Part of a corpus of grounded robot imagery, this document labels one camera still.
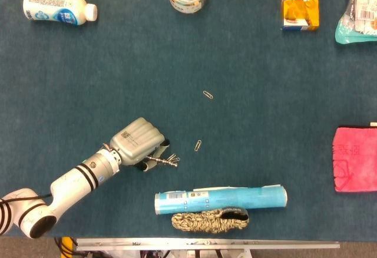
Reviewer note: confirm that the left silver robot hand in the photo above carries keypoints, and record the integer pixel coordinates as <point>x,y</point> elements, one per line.
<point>137,141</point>

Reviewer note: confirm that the small metal bead bar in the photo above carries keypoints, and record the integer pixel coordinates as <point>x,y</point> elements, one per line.
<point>160,160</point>

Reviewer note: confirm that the silver paperclip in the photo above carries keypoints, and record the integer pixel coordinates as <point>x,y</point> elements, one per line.
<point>171,156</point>
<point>176,160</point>
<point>208,94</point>
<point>198,145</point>

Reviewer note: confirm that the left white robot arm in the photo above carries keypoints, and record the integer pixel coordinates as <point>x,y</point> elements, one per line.
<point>70,181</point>

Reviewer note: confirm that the light blue rolled tube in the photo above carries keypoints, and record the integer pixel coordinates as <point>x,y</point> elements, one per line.
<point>221,199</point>

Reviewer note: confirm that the teal table cloth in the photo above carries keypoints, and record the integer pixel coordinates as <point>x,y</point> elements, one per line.
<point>235,63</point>

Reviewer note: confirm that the white milk bottle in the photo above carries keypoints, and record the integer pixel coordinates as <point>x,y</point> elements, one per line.
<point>56,9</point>

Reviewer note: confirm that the yellow carton box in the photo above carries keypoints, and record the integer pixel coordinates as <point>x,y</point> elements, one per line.
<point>300,4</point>

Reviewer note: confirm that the pink towel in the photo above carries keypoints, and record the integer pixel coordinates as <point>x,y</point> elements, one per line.
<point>356,160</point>

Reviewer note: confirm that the teal snack bag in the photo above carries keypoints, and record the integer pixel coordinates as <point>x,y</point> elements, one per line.
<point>357,22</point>

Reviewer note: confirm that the aluminium frame rail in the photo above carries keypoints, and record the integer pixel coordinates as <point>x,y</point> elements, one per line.
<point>206,244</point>

